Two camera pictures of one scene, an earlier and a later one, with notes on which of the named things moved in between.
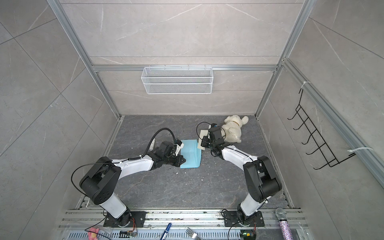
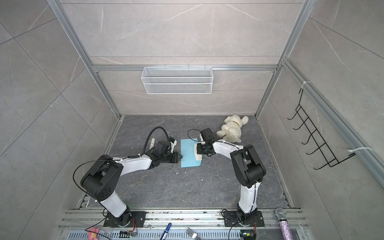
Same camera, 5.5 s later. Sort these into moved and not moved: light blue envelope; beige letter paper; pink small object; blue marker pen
Moved: beige letter paper
Not moved: pink small object; light blue envelope; blue marker pen
